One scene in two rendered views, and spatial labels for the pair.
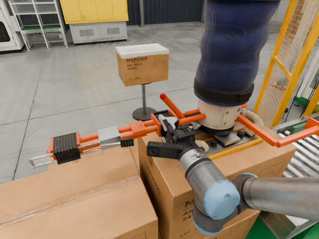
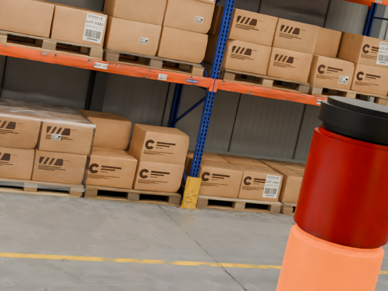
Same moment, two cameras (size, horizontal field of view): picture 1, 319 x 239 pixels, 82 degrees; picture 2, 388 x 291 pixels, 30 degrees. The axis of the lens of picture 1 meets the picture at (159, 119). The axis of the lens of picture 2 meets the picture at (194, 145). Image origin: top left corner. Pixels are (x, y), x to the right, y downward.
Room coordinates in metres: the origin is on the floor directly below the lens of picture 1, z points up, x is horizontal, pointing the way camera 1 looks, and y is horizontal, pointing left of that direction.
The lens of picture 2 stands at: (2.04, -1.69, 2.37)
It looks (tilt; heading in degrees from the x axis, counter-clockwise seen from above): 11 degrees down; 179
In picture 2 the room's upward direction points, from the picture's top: 12 degrees clockwise
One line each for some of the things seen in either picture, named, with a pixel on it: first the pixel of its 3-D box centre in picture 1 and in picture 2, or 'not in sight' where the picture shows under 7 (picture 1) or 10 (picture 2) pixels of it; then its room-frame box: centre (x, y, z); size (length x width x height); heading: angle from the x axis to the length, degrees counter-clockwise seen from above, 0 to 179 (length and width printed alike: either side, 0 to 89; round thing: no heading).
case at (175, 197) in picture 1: (205, 166); not in sight; (0.65, -0.24, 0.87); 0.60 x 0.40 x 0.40; 113
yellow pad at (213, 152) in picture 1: (226, 141); not in sight; (0.60, -0.29, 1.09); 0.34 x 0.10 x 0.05; 113
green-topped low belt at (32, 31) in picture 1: (45, 37); not in sight; (6.95, 3.97, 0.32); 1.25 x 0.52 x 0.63; 114
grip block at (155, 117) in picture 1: (164, 122); not in sight; (0.58, -0.02, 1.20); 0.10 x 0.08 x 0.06; 23
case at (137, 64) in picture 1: (142, 63); not in sight; (2.48, 0.23, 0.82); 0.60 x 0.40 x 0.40; 112
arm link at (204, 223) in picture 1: (211, 210); not in sight; (0.30, -0.15, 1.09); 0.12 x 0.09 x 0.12; 118
